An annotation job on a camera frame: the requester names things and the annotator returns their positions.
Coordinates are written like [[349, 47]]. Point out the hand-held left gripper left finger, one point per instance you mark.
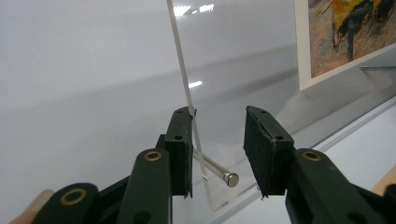
[[180, 155]]

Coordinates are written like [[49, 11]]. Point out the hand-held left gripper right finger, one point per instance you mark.
[[267, 155]]

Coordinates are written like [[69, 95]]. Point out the silver metal frame pin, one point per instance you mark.
[[218, 170]]

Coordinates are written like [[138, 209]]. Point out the clear acrylic picture frame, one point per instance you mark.
[[249, 62]]

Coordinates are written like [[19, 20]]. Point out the colourful art print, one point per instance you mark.
[[345, 34]]

